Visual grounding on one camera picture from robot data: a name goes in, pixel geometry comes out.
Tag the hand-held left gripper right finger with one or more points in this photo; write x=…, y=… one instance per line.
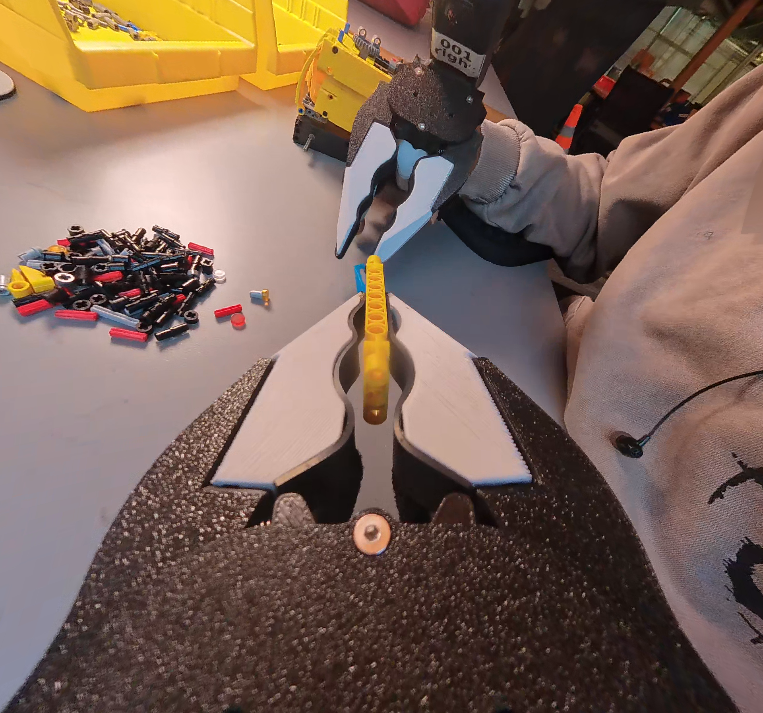
x=465, y=421

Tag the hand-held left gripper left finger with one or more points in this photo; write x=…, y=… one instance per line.
x=286, y=421

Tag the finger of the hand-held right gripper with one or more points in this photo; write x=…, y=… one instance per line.
x=429, y=188
x=363, y=170

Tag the yellow brick robot model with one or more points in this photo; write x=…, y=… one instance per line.
x=340, y=81

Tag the blue brick separator tool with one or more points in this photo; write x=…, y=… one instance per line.
x=359, y=278

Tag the yellow perforated brick beam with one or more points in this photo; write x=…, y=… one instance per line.
x=377, y=331

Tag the person's right forearm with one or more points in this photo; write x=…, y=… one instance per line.
x=536, y=188

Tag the grey desk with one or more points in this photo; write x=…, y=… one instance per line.
x=179, y=176

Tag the person's right hand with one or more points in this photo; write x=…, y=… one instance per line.
x=384, y=206

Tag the red connector pin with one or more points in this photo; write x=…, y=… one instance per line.
x=228, y=310

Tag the black office chair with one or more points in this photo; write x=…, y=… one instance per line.
x=572, y=51

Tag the yellow plastic parts bin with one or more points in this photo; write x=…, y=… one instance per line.
x=149, y=63
x=298, y=9

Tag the pile of small connector pins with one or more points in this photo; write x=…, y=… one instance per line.
x=119, y=284

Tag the scattered blue grey brick pieces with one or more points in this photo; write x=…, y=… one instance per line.
x=95, y=12

